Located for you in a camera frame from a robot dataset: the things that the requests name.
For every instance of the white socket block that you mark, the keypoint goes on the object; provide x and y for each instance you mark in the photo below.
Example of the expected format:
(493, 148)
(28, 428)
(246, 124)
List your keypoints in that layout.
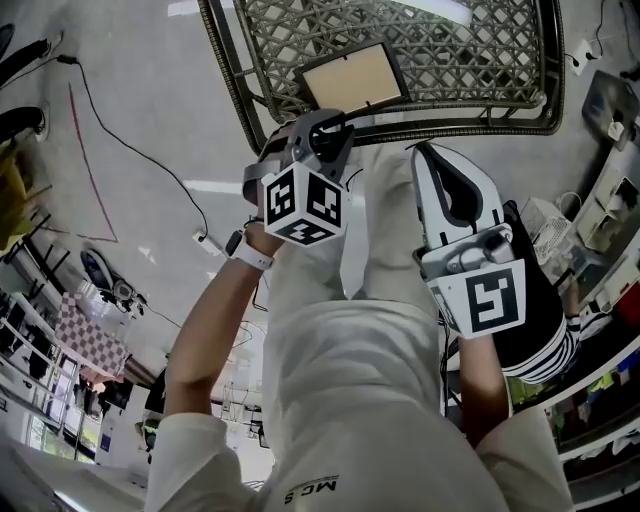
(580, 57)

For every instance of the grey laptop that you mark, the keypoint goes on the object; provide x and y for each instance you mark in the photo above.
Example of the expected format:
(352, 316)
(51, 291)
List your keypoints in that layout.
(607, 100)

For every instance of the checkered cloth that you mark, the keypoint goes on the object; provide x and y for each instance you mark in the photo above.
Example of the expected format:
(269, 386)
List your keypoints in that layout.
(90, 335)

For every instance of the white shelf unit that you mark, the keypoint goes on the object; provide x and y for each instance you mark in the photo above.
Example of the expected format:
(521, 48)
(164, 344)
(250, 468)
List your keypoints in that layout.
(592, 380)

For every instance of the person's right forearm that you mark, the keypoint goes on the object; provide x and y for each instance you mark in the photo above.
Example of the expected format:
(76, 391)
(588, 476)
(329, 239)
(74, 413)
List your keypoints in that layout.
(482, 385)

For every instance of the framed picture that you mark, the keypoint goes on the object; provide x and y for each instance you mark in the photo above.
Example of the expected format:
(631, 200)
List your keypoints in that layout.
(350, 75)

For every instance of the white perforated basket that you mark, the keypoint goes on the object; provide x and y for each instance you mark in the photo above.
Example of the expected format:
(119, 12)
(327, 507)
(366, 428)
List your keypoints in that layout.
(545, 220)

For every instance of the person's white t-shirt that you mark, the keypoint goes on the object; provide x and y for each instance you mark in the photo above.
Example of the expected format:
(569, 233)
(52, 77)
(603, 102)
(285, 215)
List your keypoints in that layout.
(350, 400)

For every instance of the person's left forearm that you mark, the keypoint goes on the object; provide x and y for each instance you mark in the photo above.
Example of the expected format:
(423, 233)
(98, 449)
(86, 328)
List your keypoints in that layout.
(210, 325)

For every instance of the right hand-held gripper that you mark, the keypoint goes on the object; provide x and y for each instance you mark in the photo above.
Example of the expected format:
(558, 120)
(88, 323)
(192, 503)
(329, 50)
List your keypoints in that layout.
(492, 300)

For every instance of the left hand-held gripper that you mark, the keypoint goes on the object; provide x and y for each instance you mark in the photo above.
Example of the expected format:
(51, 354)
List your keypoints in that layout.
(305, 205)

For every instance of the white power strip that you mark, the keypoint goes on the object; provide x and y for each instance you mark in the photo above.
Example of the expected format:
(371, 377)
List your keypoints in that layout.
(209, 244)

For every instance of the white charger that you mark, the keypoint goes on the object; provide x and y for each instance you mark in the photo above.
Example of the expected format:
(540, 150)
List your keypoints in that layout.
(616, 130)

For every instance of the red floor tape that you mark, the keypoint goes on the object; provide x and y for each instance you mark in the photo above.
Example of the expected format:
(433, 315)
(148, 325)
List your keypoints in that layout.
(95, 190)

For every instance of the white wristwatch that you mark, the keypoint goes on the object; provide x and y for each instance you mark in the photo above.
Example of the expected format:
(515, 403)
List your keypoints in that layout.
(255, 257)

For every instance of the person's white trousers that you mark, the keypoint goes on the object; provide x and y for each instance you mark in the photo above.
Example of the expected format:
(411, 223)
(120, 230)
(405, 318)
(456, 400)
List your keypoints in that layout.
(395, 225)

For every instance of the yellow chair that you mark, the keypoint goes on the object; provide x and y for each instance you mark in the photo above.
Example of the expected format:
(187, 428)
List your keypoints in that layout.
(15, 190)

